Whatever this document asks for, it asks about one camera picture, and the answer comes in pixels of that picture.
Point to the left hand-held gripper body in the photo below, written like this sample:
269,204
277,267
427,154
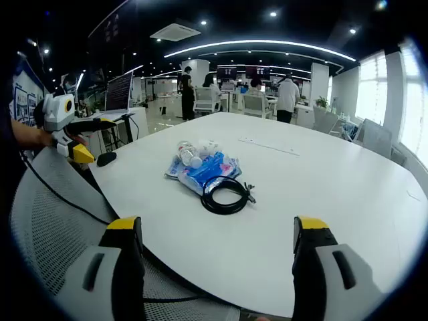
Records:
55,112

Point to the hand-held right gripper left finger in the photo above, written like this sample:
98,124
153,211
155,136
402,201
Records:
103,301

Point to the blue tissue pack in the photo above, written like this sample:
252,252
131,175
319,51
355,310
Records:
217,167

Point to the clear plastic water bottle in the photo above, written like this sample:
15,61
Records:
186,152

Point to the white power strip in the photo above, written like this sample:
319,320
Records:
267,145

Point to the person's left hand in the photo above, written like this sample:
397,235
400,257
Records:
47,138

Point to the hanging display screen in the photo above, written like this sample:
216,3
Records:
257,72
226,72

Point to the black computer mouse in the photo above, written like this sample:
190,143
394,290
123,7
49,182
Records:
106,159

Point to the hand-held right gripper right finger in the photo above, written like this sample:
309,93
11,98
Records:
321,294

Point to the round ceiling spotlights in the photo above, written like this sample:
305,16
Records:
273,14

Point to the white office chair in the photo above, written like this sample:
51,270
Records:
204,100
255,107

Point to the white paper cup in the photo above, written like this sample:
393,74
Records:
210,146

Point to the green potted plant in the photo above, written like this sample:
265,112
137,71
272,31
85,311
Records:
322,102

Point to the pale blue wet wipes pack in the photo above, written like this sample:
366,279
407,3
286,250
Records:
177,172

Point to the grey mesh office chair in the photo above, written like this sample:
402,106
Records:
50,234

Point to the white tabletop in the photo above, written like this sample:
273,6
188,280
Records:
301,217

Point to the open laptop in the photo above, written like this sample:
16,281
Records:
118,92

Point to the white side desk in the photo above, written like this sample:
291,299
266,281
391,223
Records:
138,123

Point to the blue wall poster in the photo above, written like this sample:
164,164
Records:
25,103

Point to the curved ceiling light strip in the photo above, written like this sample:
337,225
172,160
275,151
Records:
261,42

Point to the large bright window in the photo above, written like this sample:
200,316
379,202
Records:
414,100

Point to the ceiling air conditioner vent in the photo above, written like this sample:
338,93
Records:
175,32

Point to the window with blinds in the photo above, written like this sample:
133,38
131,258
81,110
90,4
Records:
371,90

